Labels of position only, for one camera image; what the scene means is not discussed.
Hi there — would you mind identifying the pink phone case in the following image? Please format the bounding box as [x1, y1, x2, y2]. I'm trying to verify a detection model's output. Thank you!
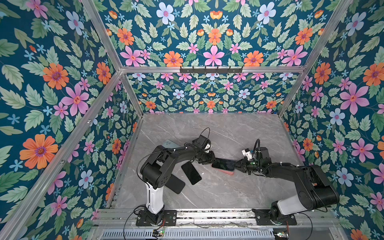
[218, 169, 235, 176]

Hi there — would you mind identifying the white ventilated cable duct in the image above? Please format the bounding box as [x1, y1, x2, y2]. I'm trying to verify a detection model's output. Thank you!
[101, 228, 275, 240]

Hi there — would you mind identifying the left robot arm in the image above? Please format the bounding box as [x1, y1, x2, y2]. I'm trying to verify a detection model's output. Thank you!
[137, 135, 216, 226]

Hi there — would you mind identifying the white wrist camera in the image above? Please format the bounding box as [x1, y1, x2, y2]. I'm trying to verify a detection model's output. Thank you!
[242, 149, 253, 161]
[204, 143, 211, 151]

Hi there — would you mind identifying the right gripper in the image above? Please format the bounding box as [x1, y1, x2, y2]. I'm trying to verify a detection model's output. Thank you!
[231, 157, 262, 175]

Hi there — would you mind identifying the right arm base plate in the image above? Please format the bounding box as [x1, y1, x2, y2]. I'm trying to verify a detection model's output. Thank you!
[251, 209, 297, 226]

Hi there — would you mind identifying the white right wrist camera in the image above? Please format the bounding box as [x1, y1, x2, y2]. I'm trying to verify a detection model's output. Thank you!
[242, 149, 253, 161]

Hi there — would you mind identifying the metal hook rail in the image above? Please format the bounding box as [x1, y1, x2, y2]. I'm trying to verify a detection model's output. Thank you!
[180, 66, 243, 75]

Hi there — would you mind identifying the aluminium front rail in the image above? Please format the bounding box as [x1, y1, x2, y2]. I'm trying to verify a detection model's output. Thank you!
[93, 208, 342, 228]

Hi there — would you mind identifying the light blue phone case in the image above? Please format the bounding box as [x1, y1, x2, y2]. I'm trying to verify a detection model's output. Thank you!
[162, 140, 180, 149]

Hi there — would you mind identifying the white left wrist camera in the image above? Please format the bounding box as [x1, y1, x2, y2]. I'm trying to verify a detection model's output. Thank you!
[204, 143, 211, 151]

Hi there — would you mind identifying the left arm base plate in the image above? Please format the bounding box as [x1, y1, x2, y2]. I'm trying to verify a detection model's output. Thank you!
[136, 210, 178, 227]

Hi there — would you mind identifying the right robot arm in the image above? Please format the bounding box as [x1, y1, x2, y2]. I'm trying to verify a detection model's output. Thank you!
[235, 147, 340, 224]

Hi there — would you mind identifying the black phone case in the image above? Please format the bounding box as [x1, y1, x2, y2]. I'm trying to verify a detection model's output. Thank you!
[166, 175, 186, 194]

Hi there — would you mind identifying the black phone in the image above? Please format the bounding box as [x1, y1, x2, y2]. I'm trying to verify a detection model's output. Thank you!
[211, 158, 236, 172]
[181, 162, 202, 185]

